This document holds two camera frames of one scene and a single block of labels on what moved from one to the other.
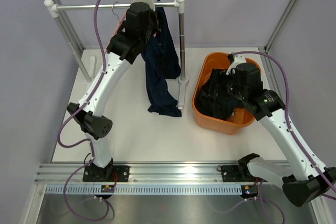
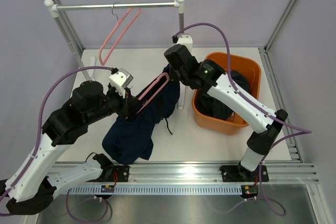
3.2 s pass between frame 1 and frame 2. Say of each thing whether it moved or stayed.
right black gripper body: moved
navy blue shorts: moved
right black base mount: stayed
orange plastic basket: stayed
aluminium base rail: stayed
